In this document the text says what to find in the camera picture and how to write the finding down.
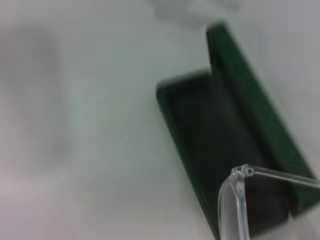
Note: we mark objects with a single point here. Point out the green glasses case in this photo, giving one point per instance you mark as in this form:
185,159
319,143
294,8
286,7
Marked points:
225,112

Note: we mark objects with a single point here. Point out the clear white glasses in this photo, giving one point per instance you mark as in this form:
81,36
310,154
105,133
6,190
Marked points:
241,205

